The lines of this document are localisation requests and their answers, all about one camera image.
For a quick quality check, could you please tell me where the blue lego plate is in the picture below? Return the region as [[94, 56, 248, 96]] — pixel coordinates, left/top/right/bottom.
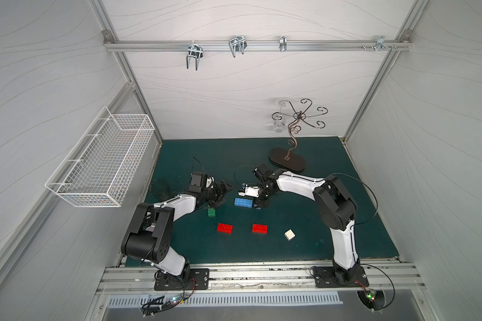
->
[[234, 198, 253, 208]]

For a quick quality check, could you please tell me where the red lego brick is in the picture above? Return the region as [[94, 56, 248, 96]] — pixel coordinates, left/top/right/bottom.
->
[[252, 224, 268, 234], [216, 223, 233, 234]]

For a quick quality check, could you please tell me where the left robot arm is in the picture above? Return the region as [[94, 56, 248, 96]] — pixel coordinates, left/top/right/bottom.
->
[[120, 172, 232, 280]]

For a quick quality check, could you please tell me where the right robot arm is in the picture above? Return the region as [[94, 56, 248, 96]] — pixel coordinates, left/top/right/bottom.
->
[[238, 164, 360, 284]]

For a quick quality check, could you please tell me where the white small lego brick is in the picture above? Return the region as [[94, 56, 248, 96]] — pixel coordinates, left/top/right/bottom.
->
[[285, 230, 295, 241]]

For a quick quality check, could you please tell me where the dark metal jewelry stand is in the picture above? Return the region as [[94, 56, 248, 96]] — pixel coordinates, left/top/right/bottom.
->
[[269, 98, 329, 173]]

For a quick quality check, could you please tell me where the metal hook clamp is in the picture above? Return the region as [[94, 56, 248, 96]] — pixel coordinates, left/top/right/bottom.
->
[[228, 36, 247, 58], [279, 36, 287, 52], [186, 44, 204, 71], [361, 36, 398, 52]]

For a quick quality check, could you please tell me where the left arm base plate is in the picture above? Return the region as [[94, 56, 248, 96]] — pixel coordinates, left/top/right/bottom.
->
[[153, 268, 210, 291]]

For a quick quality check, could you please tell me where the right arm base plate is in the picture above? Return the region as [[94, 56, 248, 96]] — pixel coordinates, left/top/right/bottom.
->
[[309, 263, 370, 288]]

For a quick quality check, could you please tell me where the white wire basket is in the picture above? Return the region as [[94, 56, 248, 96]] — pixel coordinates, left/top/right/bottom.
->
[[45, 107, 155, 208]]

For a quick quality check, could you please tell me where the white slotted cable duct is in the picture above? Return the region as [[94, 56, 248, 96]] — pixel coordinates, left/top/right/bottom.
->
[[107, 291, 343, 308]]

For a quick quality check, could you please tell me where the left black cable bundle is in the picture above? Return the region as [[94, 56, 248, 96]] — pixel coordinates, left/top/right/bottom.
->
[[139, 276, 197, 318]]

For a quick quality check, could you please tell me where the aluminium front rail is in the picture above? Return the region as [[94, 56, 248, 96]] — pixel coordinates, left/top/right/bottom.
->
[[96, 258, 427, 295]]

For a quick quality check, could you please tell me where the aluminium crossbar rail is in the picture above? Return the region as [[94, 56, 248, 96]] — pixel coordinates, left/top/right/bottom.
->
[[104, 36, 413, 53]]

